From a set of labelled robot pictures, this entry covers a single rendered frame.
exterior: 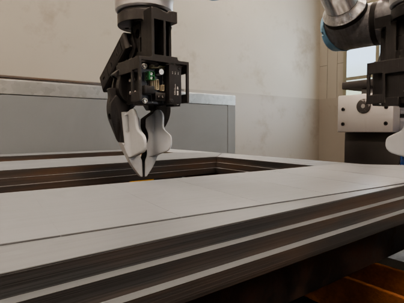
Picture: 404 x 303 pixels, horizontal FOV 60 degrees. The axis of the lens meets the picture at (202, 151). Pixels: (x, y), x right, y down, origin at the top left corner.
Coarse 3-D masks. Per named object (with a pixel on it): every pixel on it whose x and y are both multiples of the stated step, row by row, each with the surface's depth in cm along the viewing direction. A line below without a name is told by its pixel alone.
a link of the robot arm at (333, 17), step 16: (320, 0) 92; (336, 0) 89; (352, 0) 90; (336, 16) 93; (352, 16) 92; (368, 16) 92; (336, 32) 97; (352, 32) 95; (368, 32) 93; (336, 48) 102; (352, 48) 100
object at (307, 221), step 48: (0, 192) 53; (384, 192) 36; (48, 240) 20; (96, 240) 20; (144, 240) 20; (192, 240) 21; (240, 240) 23; (288, 240) 26; (336, 240) 28; (0, 288) 15; (48, 288) 16; (96, 288) 17; (144, 288) 19; (192, 288) 20
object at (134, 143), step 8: (128, 112) 46; (136, 112) 45; (128, 120) 46; (136, 120) 45; (128, 128) 46; (136, 128) 45; (128, 136) 46; (136, 136) 45; (144, 136) 43; (120, 144) 47; (128, 144) 46; (136, 144) 45; (144, 144) 43; (128, 152) 46; (136, 152) 45; (128, 160) 47; (136, 160) 47; (136, 168) 47
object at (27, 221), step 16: (16, 192) 35; (0, 208) 28; (16, 208) 28; (32, 208) 28; (0, 224) 23; (16, 224) 23; (32, 224) 23; (48, 224) 23; (0, 240) 20; (16, 240) 20; (32, 240) 20
